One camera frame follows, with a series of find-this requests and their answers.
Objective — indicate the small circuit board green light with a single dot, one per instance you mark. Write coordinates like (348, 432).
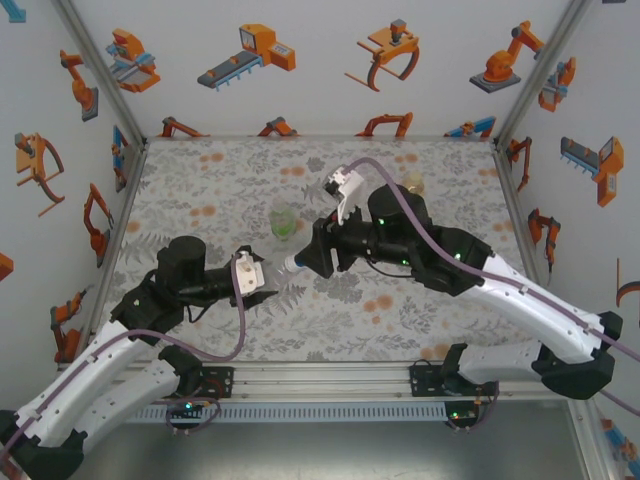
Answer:
(457, 415)
(185, 406)

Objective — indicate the green label plastic bottle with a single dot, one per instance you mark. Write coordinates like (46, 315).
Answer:
(282, 222)

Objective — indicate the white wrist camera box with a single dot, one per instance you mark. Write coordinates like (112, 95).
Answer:
(347, 192)
(249, 272)

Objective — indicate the wide aluminium extrusion beam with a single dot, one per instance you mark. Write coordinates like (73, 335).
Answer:
(325, 380)

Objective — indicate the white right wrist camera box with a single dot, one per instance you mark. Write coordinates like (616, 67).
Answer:
(347, 192)

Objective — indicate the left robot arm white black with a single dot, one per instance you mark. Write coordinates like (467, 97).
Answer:
(90, 380)

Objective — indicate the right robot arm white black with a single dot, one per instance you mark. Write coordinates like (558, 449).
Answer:
(530, 310)

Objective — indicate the yellow bottle cap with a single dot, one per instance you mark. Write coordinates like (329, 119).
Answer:
(414, 178)

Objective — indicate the aluminium frame post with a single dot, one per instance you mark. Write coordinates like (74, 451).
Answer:
(95, 70)
(545, 70)

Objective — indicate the floral print table cloth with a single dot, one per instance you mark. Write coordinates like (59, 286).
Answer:
(225, 175)

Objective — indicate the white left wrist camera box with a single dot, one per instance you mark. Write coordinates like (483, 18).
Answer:
(249, 272)

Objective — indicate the aluminium table edge rail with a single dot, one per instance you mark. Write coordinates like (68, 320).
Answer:
(116, 240)
(320, 137)
(508, 180)

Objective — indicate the brushed grey metal panel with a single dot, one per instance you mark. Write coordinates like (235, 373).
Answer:
(320, 455)

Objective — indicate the yellow tea plastic bottle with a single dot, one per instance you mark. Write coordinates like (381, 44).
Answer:
(415, 189)

